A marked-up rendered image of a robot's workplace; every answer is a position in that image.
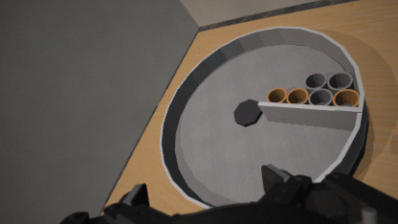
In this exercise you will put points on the grey round turntable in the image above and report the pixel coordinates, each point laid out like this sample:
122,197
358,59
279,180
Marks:
214,137

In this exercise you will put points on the bronze bushing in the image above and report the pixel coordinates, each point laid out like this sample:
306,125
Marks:
346,96
297,95
277,95

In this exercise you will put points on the grey metal sleeve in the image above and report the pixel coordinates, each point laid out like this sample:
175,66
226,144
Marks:
340,79
315,79
321,95

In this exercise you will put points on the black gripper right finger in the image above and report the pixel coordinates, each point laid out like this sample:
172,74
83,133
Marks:
366,205

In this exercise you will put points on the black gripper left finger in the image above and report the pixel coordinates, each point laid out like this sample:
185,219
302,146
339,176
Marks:
125,212

